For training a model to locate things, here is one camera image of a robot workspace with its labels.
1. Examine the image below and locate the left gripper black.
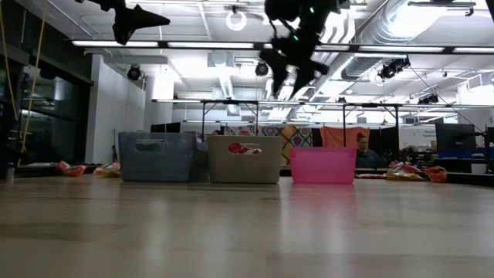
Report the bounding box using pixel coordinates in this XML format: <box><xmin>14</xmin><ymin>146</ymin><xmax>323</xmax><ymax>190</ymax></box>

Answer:
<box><xmin>75</xmin><ymin>0</ymin><xmax>171</xmax><ymax>46</ymax></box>

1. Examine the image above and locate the blue desk panel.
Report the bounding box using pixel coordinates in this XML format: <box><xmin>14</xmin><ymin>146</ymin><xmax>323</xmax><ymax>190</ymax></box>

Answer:
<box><xmin>438</xmin><ymin>150</ymin><xmax>494</xmax><ymax>160</ymax></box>

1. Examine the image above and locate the grey-blue plastic bin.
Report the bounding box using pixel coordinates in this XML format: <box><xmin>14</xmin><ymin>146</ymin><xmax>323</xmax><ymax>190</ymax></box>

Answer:
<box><xmin>117</xmin><ymin>131</ymin><xmax>198</xmax><ymax>183</ymax></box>

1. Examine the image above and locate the long ceiling light strip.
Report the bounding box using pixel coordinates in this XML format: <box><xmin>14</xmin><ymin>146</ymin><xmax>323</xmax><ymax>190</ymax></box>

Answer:
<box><xmin>71</xmin><ymin>39</ymin><xmax>494</xmax><ymax>54</ymax></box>

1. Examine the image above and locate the orange hanging cloth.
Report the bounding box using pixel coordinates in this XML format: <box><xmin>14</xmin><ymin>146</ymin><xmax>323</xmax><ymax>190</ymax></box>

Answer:
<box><xmin>320</xmin><ymin>126</ymin><xmax>371</xmax><ymax>149</ymax></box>

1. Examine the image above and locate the white container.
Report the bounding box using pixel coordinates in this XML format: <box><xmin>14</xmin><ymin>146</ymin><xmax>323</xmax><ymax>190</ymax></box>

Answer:
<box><xmin>471</xmin><ymin>153</ymin><xmax>489</xmax><ymax>175</ymax></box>

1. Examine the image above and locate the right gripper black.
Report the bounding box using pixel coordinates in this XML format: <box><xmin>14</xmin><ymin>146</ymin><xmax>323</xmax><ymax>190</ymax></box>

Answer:
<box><xmin>259</xmin><ymin>29</ymin><xmax>330</xmax><ymax>98</ymax></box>

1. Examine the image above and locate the black metal rig frame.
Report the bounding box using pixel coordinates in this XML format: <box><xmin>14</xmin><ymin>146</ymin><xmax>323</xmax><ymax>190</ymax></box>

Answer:
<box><xmin>200</xmin><ymin>99</ymin><xmax>260</xmax><ymax>142</ymax></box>
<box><xmin>341</xmin><ymin>102</ymin><xmax>404</xmax><ymax>148</ymax></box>

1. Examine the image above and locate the black tripod stand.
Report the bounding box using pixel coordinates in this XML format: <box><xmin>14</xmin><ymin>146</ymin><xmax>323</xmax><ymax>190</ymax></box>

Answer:
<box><xmin>110</xmin><ymin>128</ymin><xmax>119</xmax><ymax>163</ymax></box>

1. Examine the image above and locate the yellow candy bag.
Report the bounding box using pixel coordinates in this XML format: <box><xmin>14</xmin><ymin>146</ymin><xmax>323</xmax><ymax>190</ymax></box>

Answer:
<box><xmin>99</xmin><ymin>162</ymin><xmax>122</xmax><ymax>179</ymax></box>
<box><xmin>384</xmin><ymin>171</ymin><xmax>426</xmax><ymax>182</ymax></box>

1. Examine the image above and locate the pink plastic bin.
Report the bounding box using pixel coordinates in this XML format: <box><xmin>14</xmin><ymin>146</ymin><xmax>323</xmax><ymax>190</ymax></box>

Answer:
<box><xmin>289</xmin><ymin>147</ymin><xmax>358</xmax><ymax>185</ymax></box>

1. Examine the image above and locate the black fabric partition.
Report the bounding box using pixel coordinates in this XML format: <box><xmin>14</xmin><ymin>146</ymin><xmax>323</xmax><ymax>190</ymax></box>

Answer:
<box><xmin>369</xmin><ymin>126</ymin><xmax>401</xmax><ymax>167</ymax></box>

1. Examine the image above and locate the person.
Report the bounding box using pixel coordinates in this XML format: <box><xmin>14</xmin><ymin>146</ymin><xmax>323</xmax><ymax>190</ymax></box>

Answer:
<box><xmin>355</xmin><ymin>133</ymin><xmax>387</xmax><ymax>169</ymax></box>

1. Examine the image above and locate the beige plastic bin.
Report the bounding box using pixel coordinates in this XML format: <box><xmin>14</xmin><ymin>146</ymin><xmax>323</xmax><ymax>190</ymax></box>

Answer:
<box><xmin>207</xmin><ymin>134</ymin><xmax>284</xmax><ymax>185</ymax></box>

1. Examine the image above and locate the colourful patterned quilt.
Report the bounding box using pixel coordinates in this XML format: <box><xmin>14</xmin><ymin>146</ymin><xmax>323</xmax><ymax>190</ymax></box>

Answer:
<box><xmin>219</xmin><ymin>125</ymin><xmax>314</xmax><ymax>166</ymax></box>

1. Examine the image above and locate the white ring lamp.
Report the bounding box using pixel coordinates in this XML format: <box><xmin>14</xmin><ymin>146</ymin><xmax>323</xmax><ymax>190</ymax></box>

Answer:
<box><xmin>225</xmin><ymin>10</ymin><xmax>248</xmax><ymax>32</ymax></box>

